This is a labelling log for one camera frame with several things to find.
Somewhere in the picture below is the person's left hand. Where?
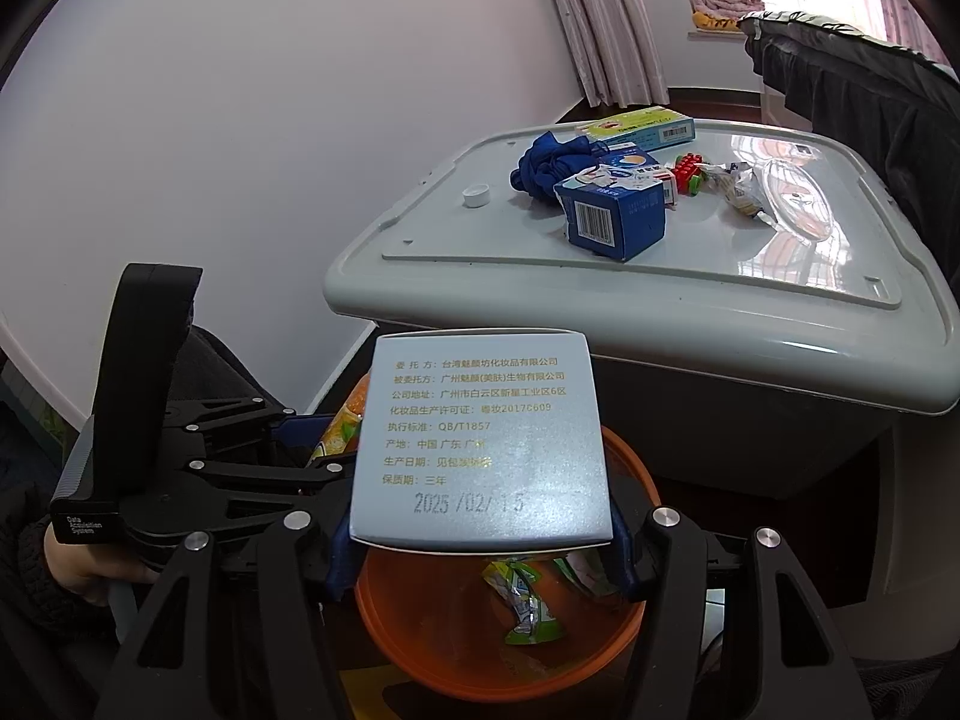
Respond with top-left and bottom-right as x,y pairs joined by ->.
45,521 -> 164,608

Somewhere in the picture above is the green white box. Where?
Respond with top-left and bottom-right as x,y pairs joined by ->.
577,106 -> 697,152

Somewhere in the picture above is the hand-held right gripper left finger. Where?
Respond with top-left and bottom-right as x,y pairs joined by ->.
94,506 -> 368,720

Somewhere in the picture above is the white pink wrapper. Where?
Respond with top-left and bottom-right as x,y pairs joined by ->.
555,551 -> 625,599

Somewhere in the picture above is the blue carton box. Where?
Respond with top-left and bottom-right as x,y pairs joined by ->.
553,178 -> 668,264

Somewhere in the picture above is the black bed cover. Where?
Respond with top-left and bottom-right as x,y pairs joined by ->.
739,11 -> 960,280

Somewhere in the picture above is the blue cloth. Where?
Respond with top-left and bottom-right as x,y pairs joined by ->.
510,131 -> 602,201

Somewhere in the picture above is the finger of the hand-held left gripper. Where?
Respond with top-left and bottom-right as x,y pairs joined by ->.
166,394 -> 332,462
154,457 -> 355,541

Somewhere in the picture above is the pink patterned curtain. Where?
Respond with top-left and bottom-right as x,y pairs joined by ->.
529,0 -> 668,110

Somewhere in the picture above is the green snack wrapper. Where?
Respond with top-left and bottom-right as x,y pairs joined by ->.
480,559 -> 565,647

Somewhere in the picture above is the orange plastic bin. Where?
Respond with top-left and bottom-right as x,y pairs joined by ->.
352,424 -> 662,700

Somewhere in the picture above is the folded pink yellow blanket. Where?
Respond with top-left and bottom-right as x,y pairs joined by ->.
690,0 -> 763,35

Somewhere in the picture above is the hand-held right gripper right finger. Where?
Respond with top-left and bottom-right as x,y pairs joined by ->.
607,499 -> 893,720

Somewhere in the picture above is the orange yellow snack packet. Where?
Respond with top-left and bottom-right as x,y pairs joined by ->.
311,371 -> 374,466

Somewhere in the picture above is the person's left forearm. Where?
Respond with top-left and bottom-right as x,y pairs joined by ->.
0,484 -> 83,661

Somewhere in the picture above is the grey plastic storage box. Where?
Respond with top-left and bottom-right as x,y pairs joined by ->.
322,120 -> 953,503

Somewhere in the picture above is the small white red box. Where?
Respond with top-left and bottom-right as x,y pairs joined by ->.
646,169 -> 681,211

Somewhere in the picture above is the red green toy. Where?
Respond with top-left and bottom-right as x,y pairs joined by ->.
671,154 -> 710,197

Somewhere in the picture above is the clear plastic wrapper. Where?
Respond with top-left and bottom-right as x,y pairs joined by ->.
701,163 -> 778,230

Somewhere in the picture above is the pale blue cardboard box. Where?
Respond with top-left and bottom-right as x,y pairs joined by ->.
350,328 -> 614,554

